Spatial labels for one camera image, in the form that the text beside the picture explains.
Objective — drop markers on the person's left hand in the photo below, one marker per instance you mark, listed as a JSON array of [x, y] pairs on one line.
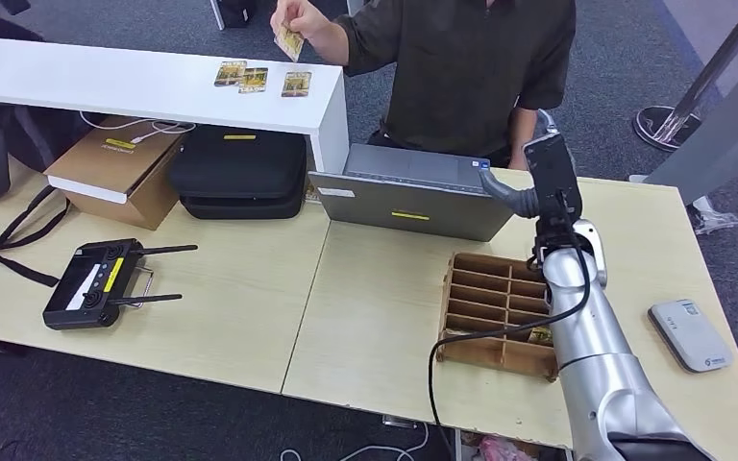
[[520, 162]]

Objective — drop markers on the person's right hand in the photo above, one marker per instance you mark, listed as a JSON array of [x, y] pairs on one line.
[[302, 16]]

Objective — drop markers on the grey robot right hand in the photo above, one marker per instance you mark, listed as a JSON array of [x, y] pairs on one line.
[[515, 200]]

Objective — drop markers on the autumn print hotel card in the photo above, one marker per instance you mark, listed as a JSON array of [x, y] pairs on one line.
[[230, 74], [541, 336], [253, 81], [296, 84], [290, 46]]

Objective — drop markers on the person's left forearm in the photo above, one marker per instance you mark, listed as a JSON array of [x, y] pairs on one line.
[[525, 130]]

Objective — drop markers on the person's right forearm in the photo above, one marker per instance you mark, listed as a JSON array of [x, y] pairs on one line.
[[331, 41]]

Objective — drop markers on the person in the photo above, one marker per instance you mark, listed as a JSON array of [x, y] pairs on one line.
[[471, 63]]

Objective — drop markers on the wooden card organizer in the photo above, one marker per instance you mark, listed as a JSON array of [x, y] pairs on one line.
[[477, 356]]

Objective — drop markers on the white card reader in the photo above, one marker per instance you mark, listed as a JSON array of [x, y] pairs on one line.
[[690, 337]]

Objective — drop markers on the white table leg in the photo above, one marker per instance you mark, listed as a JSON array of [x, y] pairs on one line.
[[355, 6], [217, 13]]

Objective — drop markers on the black box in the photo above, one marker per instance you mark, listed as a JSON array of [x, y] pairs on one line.
[[236, 9]]

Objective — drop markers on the grey laptop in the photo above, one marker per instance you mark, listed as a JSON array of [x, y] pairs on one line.
[[401, 210]]

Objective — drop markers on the black carrying case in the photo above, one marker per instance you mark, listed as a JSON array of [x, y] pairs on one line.
[[238, 172]]

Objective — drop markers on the small patterned packet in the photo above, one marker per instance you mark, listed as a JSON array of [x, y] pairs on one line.
[[312, 193]]

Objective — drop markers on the white counter shelf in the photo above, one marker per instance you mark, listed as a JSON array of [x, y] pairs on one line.
[[121, 79]]

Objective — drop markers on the brown cardboard box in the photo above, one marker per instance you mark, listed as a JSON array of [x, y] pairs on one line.
[[114, 172]]

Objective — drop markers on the pink bag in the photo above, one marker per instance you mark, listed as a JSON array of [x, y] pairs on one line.
[[503, 450]]

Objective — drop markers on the grey floor plate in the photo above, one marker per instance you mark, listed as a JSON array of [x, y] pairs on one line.
[[399, 422]]

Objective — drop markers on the black bag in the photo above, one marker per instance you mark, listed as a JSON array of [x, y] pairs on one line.
[[25, 137]]

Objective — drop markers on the black remote controller with antennas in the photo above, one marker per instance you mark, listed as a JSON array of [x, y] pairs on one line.
[[86, 291]]

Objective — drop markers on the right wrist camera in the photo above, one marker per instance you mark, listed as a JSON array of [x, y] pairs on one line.
[[553, 168]]

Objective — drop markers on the chrome stanchion post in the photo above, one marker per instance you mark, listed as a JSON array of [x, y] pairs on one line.
[[665, 130]]

